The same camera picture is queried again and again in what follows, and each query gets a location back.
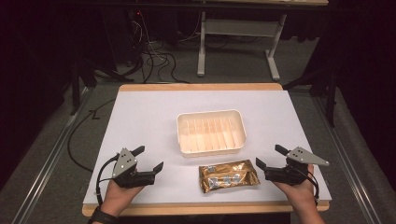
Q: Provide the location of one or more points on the person's left hand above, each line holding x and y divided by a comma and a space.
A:
118, 196

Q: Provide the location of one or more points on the black wrist watch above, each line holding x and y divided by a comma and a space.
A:
101, 216

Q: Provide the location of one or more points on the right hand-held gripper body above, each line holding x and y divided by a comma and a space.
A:
303, 155

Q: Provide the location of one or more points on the person's right hand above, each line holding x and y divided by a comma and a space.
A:
300, 194

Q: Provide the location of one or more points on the white table mat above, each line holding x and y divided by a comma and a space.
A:
146, 118

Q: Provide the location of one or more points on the metal floor rail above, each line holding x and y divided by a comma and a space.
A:
344, 155
46, 163

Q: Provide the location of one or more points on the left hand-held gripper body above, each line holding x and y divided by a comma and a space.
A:
125, 162

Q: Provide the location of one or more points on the black metal stand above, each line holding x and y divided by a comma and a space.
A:
328, 90
76, 84

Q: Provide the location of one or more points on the cream plastic tray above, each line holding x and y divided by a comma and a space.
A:
211, 133

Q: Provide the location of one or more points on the golden foil snack packet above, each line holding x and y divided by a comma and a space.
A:
229, 176

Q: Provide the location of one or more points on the white metal desk frame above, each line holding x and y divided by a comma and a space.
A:
239, 29

